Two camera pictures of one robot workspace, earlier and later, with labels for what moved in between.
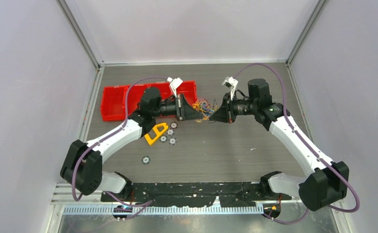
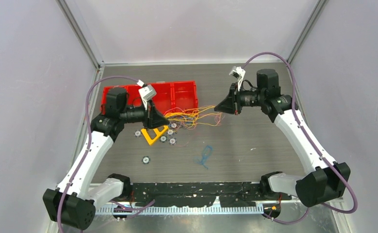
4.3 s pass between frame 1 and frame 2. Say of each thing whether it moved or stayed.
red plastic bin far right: stayed
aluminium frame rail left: stayed
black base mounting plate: stayed
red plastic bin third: stayed
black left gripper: moved
